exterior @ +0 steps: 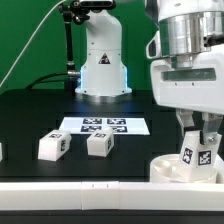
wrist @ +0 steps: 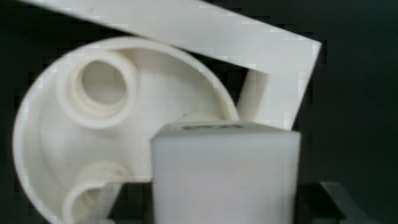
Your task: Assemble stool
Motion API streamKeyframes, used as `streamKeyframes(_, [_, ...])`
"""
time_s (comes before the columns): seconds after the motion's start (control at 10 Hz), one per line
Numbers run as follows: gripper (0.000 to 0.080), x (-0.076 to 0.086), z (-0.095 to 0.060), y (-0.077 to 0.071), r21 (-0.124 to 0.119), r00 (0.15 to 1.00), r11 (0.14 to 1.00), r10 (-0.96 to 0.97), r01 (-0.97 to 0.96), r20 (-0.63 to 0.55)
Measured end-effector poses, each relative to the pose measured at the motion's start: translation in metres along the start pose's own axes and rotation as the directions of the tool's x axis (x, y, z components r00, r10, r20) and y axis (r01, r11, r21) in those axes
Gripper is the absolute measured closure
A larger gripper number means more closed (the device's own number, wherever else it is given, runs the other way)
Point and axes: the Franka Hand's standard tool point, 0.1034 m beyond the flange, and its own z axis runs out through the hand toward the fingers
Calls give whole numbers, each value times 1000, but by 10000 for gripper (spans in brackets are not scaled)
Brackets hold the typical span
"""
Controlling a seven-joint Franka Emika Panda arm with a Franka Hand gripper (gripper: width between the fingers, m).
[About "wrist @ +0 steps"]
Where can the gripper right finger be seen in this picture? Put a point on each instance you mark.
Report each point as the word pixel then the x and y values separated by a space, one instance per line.
pixel 326 205

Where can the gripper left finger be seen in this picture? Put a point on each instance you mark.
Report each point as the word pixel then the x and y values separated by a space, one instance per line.
pixel 129 204

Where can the white stool leg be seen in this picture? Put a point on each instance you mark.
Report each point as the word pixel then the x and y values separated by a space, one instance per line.
pixel 225 173

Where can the white L-shaped fence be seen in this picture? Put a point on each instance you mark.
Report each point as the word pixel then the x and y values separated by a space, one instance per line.
pixel 223 35

